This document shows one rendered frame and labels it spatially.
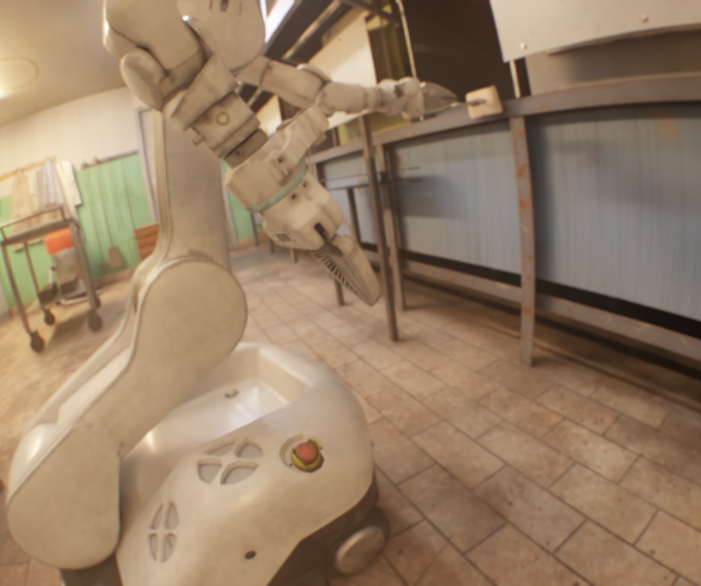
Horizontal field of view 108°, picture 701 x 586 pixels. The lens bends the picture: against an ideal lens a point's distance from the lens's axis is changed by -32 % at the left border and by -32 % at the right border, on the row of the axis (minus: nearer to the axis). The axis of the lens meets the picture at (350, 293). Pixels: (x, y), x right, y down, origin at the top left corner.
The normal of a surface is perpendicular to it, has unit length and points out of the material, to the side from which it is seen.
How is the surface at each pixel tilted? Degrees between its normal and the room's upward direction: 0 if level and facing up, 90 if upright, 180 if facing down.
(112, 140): 90
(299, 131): 81
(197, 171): 90
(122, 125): 90
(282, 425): 0
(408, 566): 0
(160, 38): 102
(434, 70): 90
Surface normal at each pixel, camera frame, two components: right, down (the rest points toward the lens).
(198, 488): -0.46, -0.73
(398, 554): -0.15, -0.94
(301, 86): 0.20, 0.11
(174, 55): 0.73, 0.40
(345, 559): 0.60, 0.15
